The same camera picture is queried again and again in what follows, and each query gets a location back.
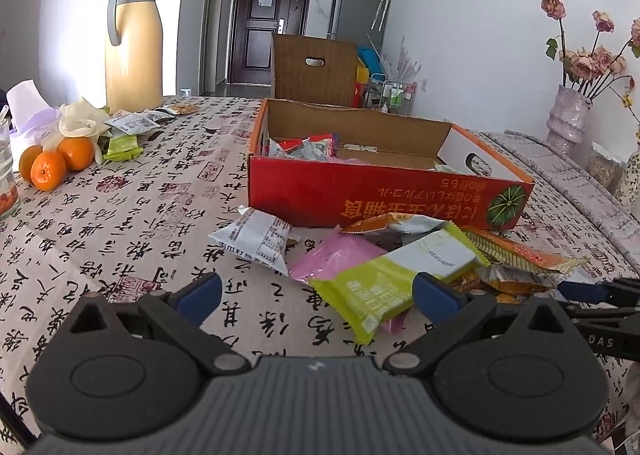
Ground grey patterned blanket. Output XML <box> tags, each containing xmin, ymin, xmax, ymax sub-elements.
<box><xmin>480</xmin><ymin>131</ymin><xmax>640</xmax><ymax>261</ymax></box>

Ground dark brown door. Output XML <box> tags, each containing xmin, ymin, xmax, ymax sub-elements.
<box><xmin>227</xmin><ymin>0</ymin><xmax>316</xmax><ymax>86</ymax></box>

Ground blue plastic item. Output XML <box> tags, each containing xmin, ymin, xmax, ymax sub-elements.
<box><xmin>357</xmin><ymin>46</ymin><xmax>383</xmax><ymax>78</ymax></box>

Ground glass cup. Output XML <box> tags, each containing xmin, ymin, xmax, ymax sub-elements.
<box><xmin>0</xmin><ymin>105</ymin><xmax>22</xmax><ymax>218</ymax></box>

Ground small green packets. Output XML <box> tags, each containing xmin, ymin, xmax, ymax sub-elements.
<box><xmin>104</xmin><ymin>132</ymin><xmax>143</xmax><ymax>162</ymax></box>

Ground dried pink roses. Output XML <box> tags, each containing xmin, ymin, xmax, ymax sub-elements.
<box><xmin>541</xmin><ymin>0</ymin><xmax>640</xmax><ymax>96</ymax></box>

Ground red cardboard box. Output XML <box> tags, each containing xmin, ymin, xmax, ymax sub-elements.
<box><xmin>247</xmin><ymin>98</ymin><xmax>536</xmax><ymax>231</ymax></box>

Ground white umbrella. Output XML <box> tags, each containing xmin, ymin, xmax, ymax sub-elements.
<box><xmin>371</xmin><ymin>0</ymin><xmax>396</xmax><ymax>31</ymax></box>

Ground orange fruit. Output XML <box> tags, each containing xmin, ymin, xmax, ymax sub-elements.
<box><xmin>19</xmin><ymin>145</ymin><xmax>45</xmax><ymax>174</ymax></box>
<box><xmin>56</xmin><ymin>136</ymin><xmax>96</xmax><ymax>172</ymax></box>
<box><xmin>30</xmin><ymin>150</ymin><xmax>67</xmax><ymax>192</ymax></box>

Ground pink snack packet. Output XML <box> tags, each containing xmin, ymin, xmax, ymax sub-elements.
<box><xmin>289</xmin><ymin>230</ymin><xmax>406</xmax><ymax>332</ymax></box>

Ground orange biscuit packet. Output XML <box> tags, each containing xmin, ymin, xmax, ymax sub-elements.
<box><xmin>475</xmin><ymin>265</ymin><xmax>567</xmax><ymax>296</ymax></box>

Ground yellow flower twigs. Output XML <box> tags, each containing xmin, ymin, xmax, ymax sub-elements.
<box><xmin>605</xmin><ymin>80</ymin><xmax>640</xmax><ymax>141</ymax></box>

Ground green and white snack packet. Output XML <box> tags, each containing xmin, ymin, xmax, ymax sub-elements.
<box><xmin>309</xmin><ymin>222</ymin><xmax>491</xmax><ymax>346</ymax></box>

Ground patterned vase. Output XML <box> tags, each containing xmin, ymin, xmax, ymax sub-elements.
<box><xmin>614</xmin><ymin>145</ymin><xmax>640</xmax><ymax>208</ymax></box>

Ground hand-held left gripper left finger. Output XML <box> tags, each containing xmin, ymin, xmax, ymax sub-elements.
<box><xmin>64</xmin><ymin>272</ymin><xmax>251</xmax><ymax>377</ymax></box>

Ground red snack packet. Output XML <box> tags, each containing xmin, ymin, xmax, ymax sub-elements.
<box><xmin>268</xmin><ymin>134</ymin><xmax>339</xmax><ymax>160</ymax></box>

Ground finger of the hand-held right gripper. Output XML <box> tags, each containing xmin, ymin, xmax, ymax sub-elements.
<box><xmin>565</xmin><ymin>305</ymin><xmax>640</xmax><ymax>324</ymax></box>
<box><xmin>556</xmin><ymin>277</ymin><xmax>640</xmax><ymax>307</ymax></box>

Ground small white sachets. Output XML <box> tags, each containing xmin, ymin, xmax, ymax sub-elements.
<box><xmin>105</xmin><ymin>112</ymin><xmax>161</xmax><ymax>136</ymax></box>

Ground glass jar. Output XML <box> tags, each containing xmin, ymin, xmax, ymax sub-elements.
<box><xmin>585</xmin><ymin>141</ymin><xmax>626</xmax><ymax>193</ymax></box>

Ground grey refrigerator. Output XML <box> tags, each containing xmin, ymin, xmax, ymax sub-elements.
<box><xmin>327</xmin><ymin>0</ymin><xmax>393</xmax><ymax>43</ymax></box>

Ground wooden chair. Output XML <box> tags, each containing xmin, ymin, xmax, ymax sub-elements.
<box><xmin>271</xmin><ymin>34</ymin><xmax>358</xmax><ymax>108</ymax></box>

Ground yellow thermos jug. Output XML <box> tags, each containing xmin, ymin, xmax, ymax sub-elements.
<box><xmin>105</xmin><ymin>0</ymin><xmax>165</xmax><ymax>113</ymax></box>

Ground pink ceramic vase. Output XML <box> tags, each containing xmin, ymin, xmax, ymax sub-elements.
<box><xmin>545</xmin><ymin>85</ymin><xmax>593</xmax><ymax>156</ymax></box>

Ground brown and silver snack packet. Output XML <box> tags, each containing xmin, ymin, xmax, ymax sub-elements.
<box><xmin>339</xmin><ymin>212</ymin><xmax>446</xmax><ymax>251</ymax></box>

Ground orange long snack packet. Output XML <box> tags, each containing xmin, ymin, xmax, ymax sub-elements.
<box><xmin>462</xmin><ymin>227</ymin><xmax>591</xmax><ymax>277</ymax></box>

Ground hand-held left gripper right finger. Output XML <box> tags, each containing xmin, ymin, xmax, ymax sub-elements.
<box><xmin>384</xmin><ymin>273</ymin><xmax>576</xmax><ymax>377</ymax></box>

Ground wire rack with bottles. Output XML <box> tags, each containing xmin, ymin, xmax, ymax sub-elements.
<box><xmin>364</xmin><ymin>78</ymin><xmax>417</xmax><ymax>116</ymax></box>

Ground white tissue pack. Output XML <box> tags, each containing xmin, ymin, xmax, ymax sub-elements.
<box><xmin>5</xmin><ymin>79</ymin><xmax>61</xmax><ymax>146</ymax></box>

